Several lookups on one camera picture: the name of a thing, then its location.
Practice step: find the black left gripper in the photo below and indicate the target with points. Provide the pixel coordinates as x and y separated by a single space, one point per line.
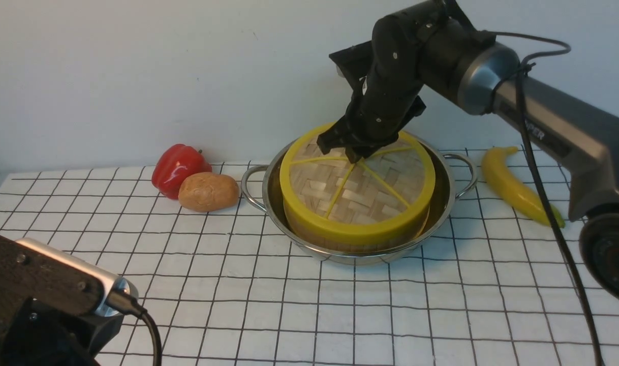
36 334

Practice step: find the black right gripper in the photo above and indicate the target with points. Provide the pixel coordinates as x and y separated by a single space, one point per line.
383 76

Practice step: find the woven bamboo steamer lid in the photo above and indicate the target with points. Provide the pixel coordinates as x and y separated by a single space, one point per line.
393 179

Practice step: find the bamboo steamer basket yellow rim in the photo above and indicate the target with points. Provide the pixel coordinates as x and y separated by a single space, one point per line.
362 234

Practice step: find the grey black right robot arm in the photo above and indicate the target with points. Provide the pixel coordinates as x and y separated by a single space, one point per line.
434 44

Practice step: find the stainless steel pot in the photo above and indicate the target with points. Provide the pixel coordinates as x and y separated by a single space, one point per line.
441 205

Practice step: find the brown potato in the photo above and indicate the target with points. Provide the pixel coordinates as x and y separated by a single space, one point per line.
205 192

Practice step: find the red bell pepper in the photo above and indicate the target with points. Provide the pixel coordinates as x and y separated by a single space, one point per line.
175 165

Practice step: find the yellow banana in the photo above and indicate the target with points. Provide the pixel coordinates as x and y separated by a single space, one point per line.
508 187

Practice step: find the white checkered tablecloth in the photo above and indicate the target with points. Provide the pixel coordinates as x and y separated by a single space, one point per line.
490 287

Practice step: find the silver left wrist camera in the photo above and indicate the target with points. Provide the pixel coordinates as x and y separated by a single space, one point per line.
29 268

